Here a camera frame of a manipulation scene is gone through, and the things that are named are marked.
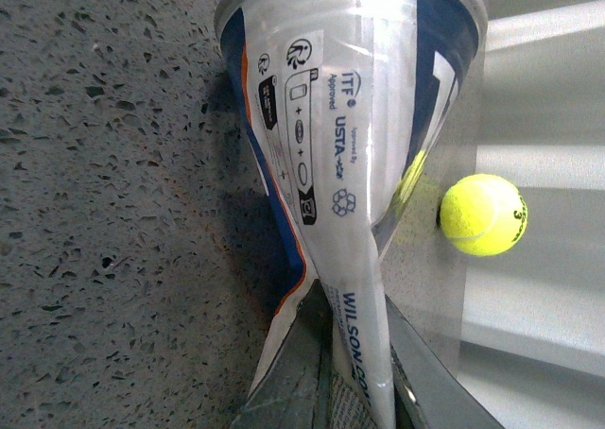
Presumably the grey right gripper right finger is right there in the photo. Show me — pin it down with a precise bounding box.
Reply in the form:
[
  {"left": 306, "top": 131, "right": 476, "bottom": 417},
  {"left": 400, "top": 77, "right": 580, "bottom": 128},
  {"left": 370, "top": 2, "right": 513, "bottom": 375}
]
[{"left": 387, "top": 300, "right": 502, "bottom": 428}]

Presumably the clear plastic tennis ball can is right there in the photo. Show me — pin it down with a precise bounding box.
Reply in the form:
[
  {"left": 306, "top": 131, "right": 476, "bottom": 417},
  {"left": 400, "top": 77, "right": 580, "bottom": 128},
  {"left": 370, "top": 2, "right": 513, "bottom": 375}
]
[{"left": 215, "top": 0, "right": 487, "bottom": 428}]

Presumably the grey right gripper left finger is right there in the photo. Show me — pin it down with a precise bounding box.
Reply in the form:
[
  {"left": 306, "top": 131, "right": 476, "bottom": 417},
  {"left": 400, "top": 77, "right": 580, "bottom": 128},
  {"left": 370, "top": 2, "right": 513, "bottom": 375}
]
[{"left": 231, "top": 283, "right": 333, "bottom": 429}]

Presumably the Wilson 3 tennis ball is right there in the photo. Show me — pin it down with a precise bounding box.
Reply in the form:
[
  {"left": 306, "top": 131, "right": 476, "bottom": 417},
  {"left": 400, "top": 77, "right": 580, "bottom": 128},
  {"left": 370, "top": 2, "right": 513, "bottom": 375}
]
[{"left": 439, "top": 174, "right": 528, "bottom": 257}]

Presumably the white pleated curtain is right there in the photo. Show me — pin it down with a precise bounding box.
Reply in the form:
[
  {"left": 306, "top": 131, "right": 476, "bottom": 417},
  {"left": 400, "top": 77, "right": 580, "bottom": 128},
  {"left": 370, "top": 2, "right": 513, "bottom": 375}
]
[{"left": 458, "top": 0, "right": 604, "bottom": 428}]

